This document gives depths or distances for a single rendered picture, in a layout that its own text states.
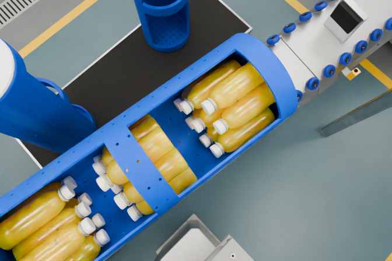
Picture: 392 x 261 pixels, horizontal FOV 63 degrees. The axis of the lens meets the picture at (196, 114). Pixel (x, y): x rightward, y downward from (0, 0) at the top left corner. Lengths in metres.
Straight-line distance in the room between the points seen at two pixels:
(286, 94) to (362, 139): 1.45
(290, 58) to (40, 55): 1.70
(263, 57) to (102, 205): 0.64
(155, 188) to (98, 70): 1.37
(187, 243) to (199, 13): 1.61
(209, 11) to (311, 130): 0.99
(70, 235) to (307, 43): 0.97
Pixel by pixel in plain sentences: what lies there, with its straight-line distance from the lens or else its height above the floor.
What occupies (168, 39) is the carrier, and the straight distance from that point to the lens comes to 2.06.
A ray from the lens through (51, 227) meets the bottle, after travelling 0.95.
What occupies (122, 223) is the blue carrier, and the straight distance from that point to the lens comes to 1.01.
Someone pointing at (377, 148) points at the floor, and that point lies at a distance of 2.30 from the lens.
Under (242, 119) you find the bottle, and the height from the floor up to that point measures 1.14.
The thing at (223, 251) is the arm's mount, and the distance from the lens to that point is 0.76.
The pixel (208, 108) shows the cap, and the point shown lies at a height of 1.17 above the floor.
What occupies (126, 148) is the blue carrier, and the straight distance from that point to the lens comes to 0.77.
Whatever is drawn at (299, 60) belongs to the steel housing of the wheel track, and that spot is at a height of 0.93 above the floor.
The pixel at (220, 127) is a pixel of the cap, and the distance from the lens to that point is 0.87.
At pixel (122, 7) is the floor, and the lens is 2.41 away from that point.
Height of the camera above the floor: 1.97
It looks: 75 degrees down
